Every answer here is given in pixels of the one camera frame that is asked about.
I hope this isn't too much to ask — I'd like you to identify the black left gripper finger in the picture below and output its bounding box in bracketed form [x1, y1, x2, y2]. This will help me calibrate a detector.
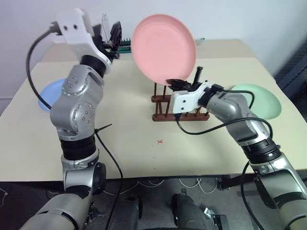
[92, 23, 104, 44]
[109, 21, 123, 52]

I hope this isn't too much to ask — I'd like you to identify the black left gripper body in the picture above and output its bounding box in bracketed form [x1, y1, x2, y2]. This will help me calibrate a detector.
[95, 35, 120, 59]

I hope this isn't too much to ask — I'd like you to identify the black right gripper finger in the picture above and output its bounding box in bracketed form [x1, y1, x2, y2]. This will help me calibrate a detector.
[166, 78, 191, 92]
[193, 67, 204, 85]

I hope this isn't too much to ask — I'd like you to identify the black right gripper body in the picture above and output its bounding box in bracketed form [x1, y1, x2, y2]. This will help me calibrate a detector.
[184, 80, 208, 93]

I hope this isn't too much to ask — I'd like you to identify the pink plate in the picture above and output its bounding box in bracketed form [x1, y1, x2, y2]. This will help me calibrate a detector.
[131, 14, 198, 86]

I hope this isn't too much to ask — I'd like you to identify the green slotted rack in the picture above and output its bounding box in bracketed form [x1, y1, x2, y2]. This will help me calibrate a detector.
[118, 37, 133, 52]

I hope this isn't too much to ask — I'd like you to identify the wooden dish rack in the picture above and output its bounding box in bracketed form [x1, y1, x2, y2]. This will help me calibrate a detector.
[151, 82, 211, 122]

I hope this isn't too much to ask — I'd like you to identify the blue plate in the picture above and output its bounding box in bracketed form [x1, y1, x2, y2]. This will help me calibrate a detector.
[38, 78, 68, 114]

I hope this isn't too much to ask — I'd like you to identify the green plate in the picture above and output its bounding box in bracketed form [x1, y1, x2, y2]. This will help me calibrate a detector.
[231, 83, 282, 121]

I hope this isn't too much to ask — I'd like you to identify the black zip tie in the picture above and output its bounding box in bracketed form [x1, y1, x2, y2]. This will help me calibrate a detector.
[95, 124, 113, 132]

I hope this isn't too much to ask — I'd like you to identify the black slatted object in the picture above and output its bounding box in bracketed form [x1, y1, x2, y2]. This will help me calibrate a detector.
[274, 44, 307, 91]

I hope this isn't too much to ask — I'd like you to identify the dark rounded shape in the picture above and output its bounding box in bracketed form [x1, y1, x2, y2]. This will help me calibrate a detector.
[170, 192, 210, 230]
[112, 194, 143, 230]

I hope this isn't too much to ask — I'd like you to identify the black small box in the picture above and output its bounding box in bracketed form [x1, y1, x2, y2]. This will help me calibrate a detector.
[203, 207, 227, 227]

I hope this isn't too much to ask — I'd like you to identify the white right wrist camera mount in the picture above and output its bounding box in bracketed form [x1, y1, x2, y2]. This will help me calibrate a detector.
[172, 82, 213, 115]

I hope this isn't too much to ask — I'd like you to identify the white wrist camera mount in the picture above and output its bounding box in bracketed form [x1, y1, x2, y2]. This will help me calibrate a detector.
[55, 8, 115, 70]
[172, 82, 213, 115]

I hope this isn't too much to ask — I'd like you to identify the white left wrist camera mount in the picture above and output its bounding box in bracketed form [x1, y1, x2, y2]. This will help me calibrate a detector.
[55, 8, 115, 70]

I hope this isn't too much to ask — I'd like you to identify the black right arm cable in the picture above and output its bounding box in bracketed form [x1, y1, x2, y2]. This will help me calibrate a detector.
[175, 88, 275, 230]

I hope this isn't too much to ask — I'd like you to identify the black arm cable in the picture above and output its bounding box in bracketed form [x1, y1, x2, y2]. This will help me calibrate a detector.
[25, 23, 124, 230]
[175, 88, 275, 230]

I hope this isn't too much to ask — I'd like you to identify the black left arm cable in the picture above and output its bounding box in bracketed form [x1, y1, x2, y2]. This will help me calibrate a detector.
[25, 23, 124, 230]

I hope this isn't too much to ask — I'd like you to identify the white floor cable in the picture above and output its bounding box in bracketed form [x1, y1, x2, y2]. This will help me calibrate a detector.
[128, 176, 218, 194]

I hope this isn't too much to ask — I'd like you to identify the black table frame bracket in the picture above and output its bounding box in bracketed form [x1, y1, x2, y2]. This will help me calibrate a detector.
[216, 174, 256, 192]

